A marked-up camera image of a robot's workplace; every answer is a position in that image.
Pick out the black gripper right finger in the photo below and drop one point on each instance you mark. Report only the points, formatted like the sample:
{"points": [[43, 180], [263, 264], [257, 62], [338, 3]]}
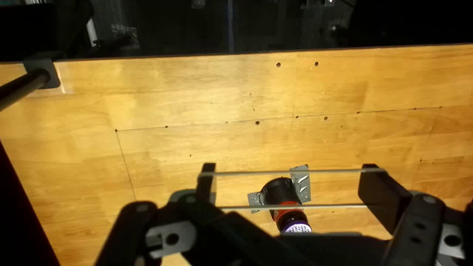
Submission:
{"points": [[418, 221]]}

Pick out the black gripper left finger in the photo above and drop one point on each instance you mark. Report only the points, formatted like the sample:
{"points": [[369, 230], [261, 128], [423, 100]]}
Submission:
{"points": [[133, 230]]}

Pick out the thin clear rubber band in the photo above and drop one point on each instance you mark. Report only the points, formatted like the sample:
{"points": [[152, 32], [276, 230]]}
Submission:
{"points": [[256, 171]]}

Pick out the black and red cup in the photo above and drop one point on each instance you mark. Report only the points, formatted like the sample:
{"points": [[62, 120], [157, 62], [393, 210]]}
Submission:
{"points": [[282, 193]]}

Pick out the grey metal base plate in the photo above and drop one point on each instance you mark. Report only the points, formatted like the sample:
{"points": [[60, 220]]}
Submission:
{"points": [[300, 179]]}

